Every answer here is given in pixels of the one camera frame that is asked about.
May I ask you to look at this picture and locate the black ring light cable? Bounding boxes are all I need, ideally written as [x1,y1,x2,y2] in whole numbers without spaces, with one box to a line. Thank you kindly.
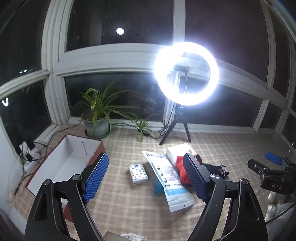
[109,72,189,139]

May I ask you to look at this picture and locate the black cloth with beaded tassels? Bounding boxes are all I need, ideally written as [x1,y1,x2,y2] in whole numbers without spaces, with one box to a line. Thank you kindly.
[195,155,228,181]

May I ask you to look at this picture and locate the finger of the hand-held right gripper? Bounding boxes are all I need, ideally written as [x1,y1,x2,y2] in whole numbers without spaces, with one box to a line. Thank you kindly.
[265,152,290,167]
[247,158,289,193]

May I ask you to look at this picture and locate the white window frame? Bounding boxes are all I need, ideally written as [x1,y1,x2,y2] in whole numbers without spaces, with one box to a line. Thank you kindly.
[0,0,296,149]

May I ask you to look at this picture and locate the red cloth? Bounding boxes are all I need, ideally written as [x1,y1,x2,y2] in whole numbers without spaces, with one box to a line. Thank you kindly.
[174,156,192,184]

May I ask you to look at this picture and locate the white and orange tissue pack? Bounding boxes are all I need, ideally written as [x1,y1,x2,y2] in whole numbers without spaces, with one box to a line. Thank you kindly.
[165,143,197,163]

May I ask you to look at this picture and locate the white printed plastic bag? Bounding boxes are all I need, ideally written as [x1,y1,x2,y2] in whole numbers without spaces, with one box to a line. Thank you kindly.
[142,151,195,212]

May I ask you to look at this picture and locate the red cardboard box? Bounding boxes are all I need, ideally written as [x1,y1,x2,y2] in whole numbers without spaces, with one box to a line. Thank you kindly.
[25,133,105,230]

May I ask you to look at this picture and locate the white power strip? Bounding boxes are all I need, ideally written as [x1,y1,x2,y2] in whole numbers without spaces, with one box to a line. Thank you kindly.
[20,144,41,174]

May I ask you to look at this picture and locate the green spider plant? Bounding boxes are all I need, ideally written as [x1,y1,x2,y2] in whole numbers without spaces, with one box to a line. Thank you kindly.
[79,81,144,137]

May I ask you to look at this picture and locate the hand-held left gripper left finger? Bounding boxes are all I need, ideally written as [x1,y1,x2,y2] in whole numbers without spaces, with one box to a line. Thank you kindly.
[24,152,110,241]

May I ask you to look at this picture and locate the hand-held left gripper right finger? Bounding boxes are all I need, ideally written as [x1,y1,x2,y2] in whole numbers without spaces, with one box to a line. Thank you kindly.
[183,152,269,241]

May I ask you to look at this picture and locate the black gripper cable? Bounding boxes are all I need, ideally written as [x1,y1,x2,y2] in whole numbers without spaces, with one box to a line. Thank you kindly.
[265,204,296,224]

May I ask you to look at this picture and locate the black clamp inside ring light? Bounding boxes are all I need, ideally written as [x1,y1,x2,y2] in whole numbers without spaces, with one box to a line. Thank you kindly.
[174,65,193,73]

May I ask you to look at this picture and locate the dotted tissue pack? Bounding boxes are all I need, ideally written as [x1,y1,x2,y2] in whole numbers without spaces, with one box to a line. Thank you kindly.
[128,163,149,185]

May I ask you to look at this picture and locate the small spider plant offshoot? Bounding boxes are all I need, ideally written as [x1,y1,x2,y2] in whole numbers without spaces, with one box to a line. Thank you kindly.
[126,112,160,143]

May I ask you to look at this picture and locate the white ring light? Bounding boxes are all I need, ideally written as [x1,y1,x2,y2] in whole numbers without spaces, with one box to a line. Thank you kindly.
[153,42,220,106]

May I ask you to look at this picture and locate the grey-green flower pot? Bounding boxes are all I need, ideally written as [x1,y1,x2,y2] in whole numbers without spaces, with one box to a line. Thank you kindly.
[81,109,112,139]

